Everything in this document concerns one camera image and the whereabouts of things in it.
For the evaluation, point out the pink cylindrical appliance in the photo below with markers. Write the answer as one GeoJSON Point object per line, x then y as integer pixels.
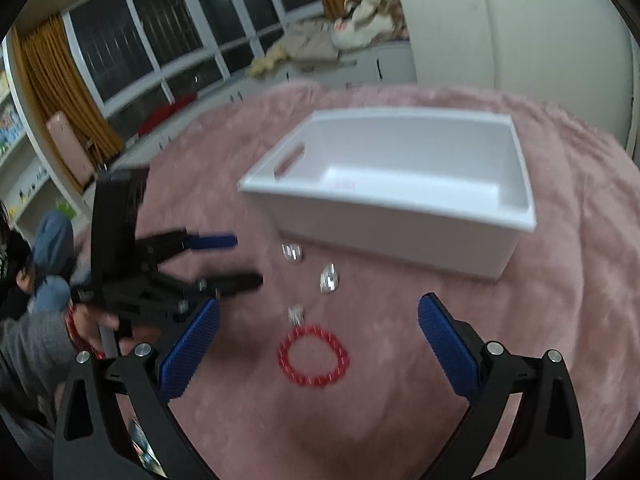
{"type": "Point", "coordinates": [73, 154]}

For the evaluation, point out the person's left hand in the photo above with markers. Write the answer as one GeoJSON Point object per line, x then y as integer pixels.
{"type": "Point", "coordinates": [83, 324]}

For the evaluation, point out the white curved wardrobe door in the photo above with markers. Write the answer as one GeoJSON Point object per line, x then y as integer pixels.
{"type": "Point", "coordinates": [577, 53]}

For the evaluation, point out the left mustard curtain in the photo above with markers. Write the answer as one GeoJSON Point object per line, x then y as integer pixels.
{"type": "Point", "coordinates": [52, 83]}

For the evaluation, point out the small spiky crystal earring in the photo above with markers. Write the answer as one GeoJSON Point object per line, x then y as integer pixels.
{"type": "Point", "coordinates": [296, 315]}

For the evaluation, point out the pink fluffy blanket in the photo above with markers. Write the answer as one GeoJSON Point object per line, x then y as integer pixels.
{"type": "Point", "coordinates": [356, 393]}

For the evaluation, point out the white wall shelf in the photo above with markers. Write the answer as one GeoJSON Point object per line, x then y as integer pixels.
{"type": "Point", "coordinates": [28, 191]}

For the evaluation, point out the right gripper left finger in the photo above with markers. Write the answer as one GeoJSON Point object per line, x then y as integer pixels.
{"type": "Point", "coordinates": [92, 440]}

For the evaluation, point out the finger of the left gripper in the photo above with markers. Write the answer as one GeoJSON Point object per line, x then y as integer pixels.
{"type": "Point", "coordinates": [156, 249]}
{"type": "Point", "coordinates": [215, 286]}

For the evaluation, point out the light blue jeans leg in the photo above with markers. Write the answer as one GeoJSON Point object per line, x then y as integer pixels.
{"type": "Point", "coordinates": [55, 264]}

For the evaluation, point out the large dark window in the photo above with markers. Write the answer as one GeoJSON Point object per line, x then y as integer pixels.
{"type": "Point", "coordinates": [136, 56]}

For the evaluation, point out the pile of clothes on cabinet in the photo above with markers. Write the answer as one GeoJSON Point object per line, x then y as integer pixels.
{"type": "Point", "coordinates": [363, 24]}

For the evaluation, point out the red cushion on sill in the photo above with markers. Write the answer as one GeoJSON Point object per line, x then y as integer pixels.
{"type": "Point", "coordinates": [165, 112]}

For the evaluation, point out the teardrop crystal pendant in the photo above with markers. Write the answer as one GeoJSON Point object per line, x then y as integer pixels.
{"type": "Point", "coordinates": [329, 279]}

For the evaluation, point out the small clear crystal earring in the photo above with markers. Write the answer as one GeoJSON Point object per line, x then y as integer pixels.
{"type": "Point", "coordinates": [292, 252]}

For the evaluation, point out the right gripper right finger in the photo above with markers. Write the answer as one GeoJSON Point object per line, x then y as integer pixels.
{"type": "Point", "coordinates": [546, 440]}

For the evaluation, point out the white rectangular storage box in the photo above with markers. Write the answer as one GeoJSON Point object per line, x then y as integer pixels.
{"type": "Point", "coordinates": [442, 187]}

